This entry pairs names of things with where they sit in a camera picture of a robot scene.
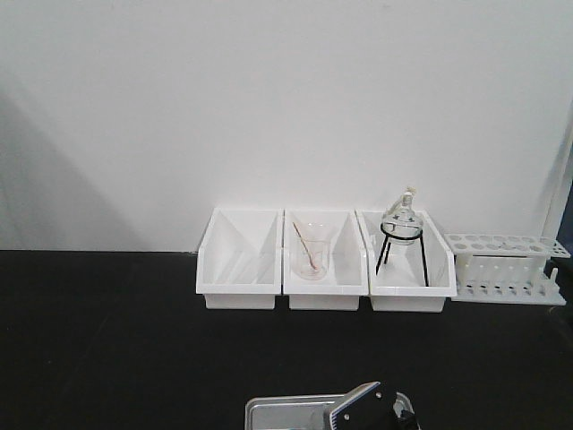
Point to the round glass flask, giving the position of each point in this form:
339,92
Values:
400,224

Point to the white storage bin middle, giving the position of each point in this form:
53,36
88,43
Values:
346,281

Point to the white storage bin left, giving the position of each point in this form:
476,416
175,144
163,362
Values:
240,259

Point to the white gooseneck lab faucet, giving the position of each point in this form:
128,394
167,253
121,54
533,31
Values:
560,192

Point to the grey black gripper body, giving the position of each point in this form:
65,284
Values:
373,405

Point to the white test tube rack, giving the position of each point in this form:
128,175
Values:
497,269

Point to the silver metal tray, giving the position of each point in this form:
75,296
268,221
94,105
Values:
288,412

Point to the white storage bin right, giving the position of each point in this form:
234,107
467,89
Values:
415,278

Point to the clear beaker in bin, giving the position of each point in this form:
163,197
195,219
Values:
312,250

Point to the white storage bin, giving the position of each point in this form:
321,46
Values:
415,278
346,281
240,259

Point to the wooden stirring stick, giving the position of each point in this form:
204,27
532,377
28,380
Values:
309,264

